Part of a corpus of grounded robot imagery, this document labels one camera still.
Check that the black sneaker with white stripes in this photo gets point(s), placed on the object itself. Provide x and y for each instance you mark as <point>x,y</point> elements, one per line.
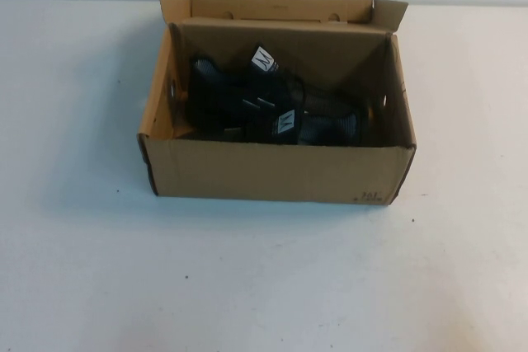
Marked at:
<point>214,100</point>
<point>313,133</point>

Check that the brown cardboard shoe box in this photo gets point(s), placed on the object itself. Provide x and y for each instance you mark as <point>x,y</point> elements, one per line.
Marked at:
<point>268,179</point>

